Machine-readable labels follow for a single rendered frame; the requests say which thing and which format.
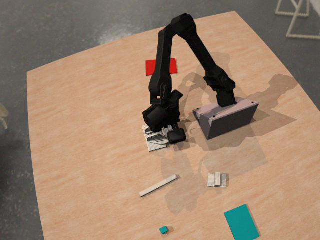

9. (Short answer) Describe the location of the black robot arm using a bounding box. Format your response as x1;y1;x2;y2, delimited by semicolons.
142;13;237;133

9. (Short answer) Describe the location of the red flat rectangular plate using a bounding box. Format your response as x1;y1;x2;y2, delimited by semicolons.
145;58;177;76

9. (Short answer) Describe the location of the small teal block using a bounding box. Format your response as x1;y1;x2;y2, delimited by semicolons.
159;226;168;234

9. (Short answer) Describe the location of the teal flat plate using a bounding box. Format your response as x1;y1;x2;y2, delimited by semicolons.
224;204;260;240

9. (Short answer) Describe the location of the beige rectangular bar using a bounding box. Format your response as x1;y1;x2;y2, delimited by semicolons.
139;174;177;197

